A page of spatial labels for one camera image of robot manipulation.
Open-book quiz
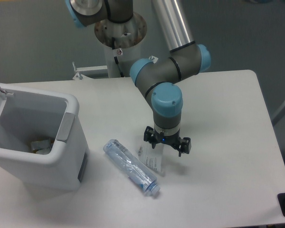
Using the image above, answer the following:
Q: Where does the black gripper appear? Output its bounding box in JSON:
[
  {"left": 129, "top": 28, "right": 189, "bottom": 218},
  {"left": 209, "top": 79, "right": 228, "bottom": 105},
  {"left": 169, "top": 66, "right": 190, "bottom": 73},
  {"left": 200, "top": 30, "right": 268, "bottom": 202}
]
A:
[{"left": 143, "top": 126, "right": 191, "bottom": 157}]

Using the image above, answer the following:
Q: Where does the clear plastic wrapper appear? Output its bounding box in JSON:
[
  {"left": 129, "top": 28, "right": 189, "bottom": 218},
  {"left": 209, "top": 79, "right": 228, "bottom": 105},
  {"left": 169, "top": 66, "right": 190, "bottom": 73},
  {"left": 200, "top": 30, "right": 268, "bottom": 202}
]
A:
[{"left": 137, "top": 141, "right": 165, "bottom": 177}]

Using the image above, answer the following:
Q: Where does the crushed clear plastic bottle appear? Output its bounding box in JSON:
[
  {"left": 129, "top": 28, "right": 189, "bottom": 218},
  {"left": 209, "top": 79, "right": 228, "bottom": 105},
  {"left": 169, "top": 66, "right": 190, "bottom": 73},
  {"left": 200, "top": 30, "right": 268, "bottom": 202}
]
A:
[{"left": 103, "top": 139, "right": 160, "bottom": 197}]

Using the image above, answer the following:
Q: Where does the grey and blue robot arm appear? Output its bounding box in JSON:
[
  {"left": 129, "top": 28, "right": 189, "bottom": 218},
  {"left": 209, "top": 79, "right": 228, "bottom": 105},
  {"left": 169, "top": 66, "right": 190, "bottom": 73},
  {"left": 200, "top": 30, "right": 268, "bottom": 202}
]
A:
[{"left": 66, "top": 0, "right": 211, "bottom": 154}]

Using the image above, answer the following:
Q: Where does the white open trash can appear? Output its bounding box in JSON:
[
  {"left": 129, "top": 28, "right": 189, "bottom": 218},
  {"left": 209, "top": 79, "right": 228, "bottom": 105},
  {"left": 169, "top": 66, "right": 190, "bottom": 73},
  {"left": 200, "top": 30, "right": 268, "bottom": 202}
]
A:
[{"left": 0, "top": 84, "right": 89, "bottom": 190}]

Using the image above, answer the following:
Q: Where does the black cable on pedestal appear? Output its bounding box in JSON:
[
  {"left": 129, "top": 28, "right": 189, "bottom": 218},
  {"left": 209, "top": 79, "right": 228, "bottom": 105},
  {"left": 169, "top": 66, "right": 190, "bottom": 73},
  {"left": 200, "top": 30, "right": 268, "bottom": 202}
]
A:
[{"left": 111, "top": 37, "right": 124, "bottom": 78}]

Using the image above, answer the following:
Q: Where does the white pedestal base frame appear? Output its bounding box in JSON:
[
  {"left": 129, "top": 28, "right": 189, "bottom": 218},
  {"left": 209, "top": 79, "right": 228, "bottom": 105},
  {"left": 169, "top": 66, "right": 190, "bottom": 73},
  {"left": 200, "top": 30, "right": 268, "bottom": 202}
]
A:
[{"left": 73, "top": 53, "right": 141, "bottom": 80}]

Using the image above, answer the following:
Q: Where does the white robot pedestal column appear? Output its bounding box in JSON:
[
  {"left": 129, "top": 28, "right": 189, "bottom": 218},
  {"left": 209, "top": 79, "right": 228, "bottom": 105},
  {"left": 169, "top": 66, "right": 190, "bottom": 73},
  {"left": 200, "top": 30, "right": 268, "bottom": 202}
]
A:
[{"left": 95, "top": 12, "right": 147, "bottom": 78}]

